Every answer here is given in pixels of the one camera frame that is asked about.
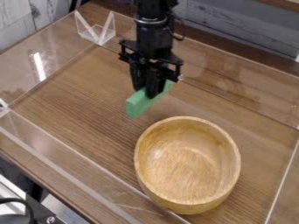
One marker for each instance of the green rectangular block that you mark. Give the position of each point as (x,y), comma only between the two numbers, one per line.
(139,103)

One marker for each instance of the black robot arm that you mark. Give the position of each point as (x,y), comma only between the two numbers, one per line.
(154,11)

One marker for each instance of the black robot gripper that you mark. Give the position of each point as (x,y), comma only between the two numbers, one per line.
(149,56)

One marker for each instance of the black metal table bracket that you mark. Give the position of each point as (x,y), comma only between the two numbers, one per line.
(43,215)

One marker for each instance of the brown wooden bowl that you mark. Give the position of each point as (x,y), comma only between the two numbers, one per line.
(187,164)

